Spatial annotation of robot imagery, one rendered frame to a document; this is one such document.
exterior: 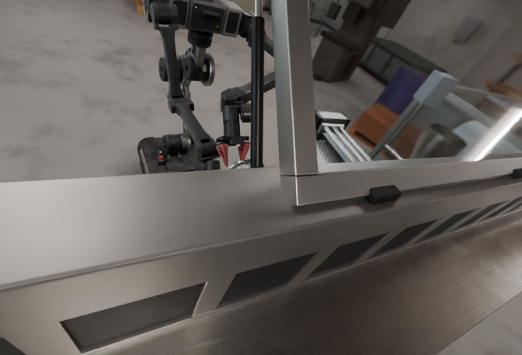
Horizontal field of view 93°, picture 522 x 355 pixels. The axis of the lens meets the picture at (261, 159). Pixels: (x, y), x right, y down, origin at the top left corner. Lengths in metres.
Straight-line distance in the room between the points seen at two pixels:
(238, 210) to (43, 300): 0.14
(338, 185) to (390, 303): 0.33
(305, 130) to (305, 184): 0.05
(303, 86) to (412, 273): 0.49
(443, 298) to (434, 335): 0.09
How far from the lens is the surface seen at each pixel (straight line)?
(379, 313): 0.55
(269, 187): 0.26
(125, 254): 0.20
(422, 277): 0.66
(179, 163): 2.22
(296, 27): 0.29
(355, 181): 0.30
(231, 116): 0.85
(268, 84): 1.05
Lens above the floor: 1.84
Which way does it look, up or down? 39 degrees down
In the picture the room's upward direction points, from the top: 24 degrees clockwise
